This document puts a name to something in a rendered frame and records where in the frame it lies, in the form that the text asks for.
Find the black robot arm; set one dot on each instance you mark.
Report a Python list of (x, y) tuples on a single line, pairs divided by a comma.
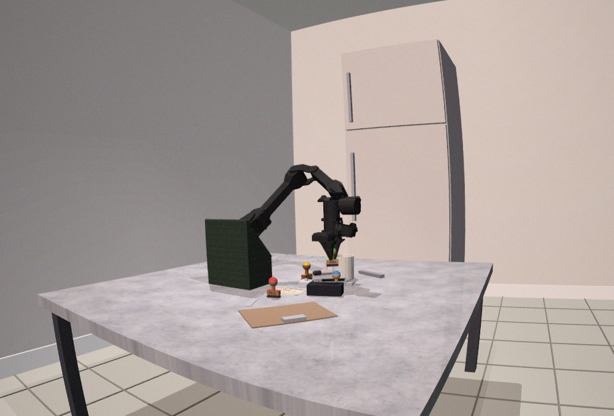
[(295, 178)]

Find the beige card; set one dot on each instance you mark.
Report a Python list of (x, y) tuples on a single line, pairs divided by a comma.
[(291, 290)]

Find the rubber stamp with yellow-topped handle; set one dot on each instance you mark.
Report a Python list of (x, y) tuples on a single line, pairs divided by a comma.
[(306, 267)]

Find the red rubber stamp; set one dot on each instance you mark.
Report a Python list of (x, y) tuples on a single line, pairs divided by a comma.
[(272, 292)]

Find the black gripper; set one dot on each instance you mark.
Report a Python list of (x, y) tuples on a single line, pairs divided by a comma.
[(327, 237)]

